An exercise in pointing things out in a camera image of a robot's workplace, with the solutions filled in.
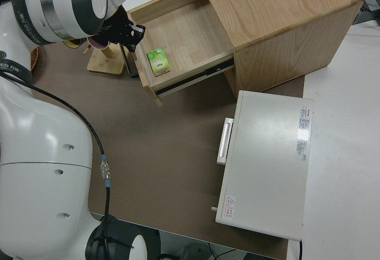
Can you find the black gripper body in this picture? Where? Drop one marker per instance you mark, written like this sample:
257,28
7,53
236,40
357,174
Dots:
114,28

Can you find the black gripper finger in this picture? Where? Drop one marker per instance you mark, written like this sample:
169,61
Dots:
139,31
132,47

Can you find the light wooden drawer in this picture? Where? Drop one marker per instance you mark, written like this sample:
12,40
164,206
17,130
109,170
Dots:
184,34

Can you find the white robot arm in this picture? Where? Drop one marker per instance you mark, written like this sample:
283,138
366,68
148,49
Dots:
44,153

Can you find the pink mug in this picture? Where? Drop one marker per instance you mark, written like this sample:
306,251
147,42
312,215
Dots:
99,44

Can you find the small green box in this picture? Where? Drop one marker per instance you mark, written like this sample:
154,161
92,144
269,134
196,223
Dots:
158,60

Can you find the wooden mug tree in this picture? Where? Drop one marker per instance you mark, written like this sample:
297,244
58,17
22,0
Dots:
105,62

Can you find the blue mug yellow inside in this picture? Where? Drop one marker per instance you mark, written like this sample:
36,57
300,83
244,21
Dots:
73,43

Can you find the brown wicker basket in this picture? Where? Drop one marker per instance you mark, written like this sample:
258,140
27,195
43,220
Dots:
35,59

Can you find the brown table mat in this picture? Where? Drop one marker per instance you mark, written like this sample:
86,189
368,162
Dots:
163,153

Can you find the light wooden cabinet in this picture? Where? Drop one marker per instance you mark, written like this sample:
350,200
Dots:
282,19

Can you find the white toaster oven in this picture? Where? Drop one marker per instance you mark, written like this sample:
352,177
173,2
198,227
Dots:
267,159

